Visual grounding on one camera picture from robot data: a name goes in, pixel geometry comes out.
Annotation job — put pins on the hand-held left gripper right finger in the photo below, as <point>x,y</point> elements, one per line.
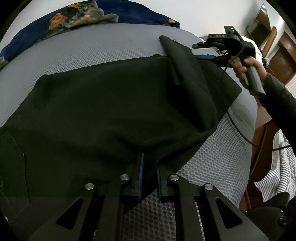
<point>159,183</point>

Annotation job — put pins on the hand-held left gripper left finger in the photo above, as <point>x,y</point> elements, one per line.
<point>140,178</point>

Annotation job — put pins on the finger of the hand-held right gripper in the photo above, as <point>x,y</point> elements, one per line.
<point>208,57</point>
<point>200,45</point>

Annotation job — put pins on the black pants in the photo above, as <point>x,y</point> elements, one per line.
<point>104,104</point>

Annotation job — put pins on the person's right forearm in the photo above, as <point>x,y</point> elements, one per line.
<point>279,106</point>

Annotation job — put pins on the person's right hand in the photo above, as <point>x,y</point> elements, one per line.
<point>240,71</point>

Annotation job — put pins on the black device with green light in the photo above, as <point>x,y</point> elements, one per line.
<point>229,29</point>

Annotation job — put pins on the wooden framed mirror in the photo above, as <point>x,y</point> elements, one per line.
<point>261,25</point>

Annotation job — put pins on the brown wooden door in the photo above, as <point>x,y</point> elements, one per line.
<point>285,60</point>

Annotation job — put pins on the blue floral blanket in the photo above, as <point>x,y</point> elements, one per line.
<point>143,11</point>

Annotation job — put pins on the grey mesh mattress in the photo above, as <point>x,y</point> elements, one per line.
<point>81,51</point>

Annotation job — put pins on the striped white cloth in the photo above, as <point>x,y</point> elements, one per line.
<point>279,176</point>

